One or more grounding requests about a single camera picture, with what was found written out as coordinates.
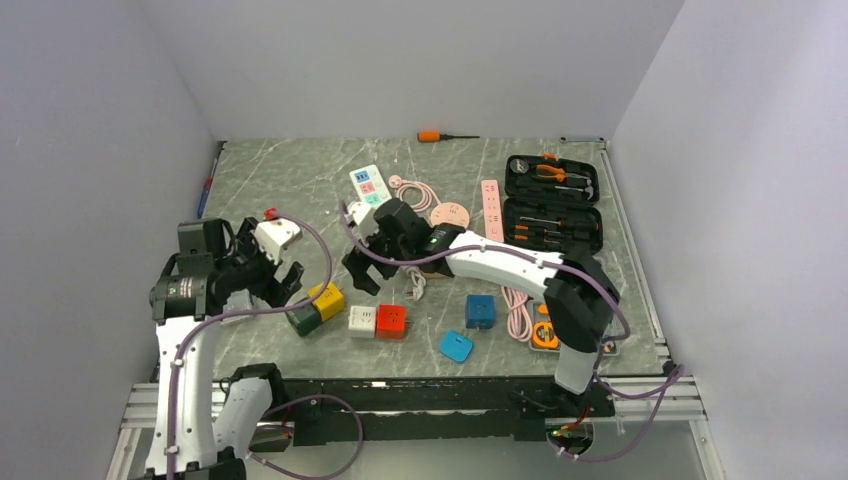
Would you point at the beige cube adapter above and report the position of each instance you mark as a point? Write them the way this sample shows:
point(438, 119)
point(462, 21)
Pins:
point(438, 268)

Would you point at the orange handled screwdriver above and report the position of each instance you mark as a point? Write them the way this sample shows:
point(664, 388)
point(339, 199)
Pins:
point(435, 137)

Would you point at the blue red pen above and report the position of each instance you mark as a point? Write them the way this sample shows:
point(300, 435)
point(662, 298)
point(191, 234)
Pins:
point(203, 198)

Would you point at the pink power strip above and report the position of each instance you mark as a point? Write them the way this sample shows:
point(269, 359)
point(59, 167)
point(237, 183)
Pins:
point(492, 210)

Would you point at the red cube adapter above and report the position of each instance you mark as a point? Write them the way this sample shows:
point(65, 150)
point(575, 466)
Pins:
point(391, 322)

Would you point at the black tool case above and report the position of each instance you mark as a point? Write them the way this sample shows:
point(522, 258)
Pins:
point(550, 216)

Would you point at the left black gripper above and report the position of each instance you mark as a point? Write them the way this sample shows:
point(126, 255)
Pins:
point(273, 291)

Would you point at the grey tool tray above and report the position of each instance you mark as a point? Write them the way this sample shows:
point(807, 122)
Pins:
point(539, 312)

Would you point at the orange tape measure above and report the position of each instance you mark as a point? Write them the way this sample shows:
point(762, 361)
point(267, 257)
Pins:
point(543, 337)

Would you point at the orange pliers in case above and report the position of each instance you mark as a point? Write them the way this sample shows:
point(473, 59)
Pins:
point(549, 172)

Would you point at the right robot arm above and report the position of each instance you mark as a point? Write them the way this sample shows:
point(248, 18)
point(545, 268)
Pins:
point(581, 300)

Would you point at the white cube adapter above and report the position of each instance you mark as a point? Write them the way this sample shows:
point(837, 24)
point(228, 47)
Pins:
point(362, 321)

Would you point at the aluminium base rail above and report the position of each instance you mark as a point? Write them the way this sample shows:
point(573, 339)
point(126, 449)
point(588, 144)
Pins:
point(472, 395)

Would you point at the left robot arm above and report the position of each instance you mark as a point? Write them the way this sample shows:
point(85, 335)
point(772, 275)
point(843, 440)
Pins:
point(213, 262)

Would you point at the clear plastic screw box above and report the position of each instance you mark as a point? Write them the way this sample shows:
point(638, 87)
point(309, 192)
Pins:
point(239, 307)

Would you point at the white power strip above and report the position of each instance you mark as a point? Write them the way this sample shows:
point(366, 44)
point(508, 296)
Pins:
point(370, 185)

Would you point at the yellow cube adapter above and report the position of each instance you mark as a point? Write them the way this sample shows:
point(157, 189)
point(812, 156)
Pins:
point(330, 303)

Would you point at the dark blue cube adapter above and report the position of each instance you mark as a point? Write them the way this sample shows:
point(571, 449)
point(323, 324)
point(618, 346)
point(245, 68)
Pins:
point(480, 311)

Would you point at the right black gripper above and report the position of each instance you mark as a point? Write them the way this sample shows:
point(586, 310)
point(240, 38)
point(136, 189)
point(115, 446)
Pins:
point(359, 264)

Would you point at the green cube adapter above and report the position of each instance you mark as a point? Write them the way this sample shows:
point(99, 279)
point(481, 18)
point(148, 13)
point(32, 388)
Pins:
point(304, 320)

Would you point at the light blue cube adapter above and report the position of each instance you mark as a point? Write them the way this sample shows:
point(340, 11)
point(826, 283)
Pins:
point(456, 346)

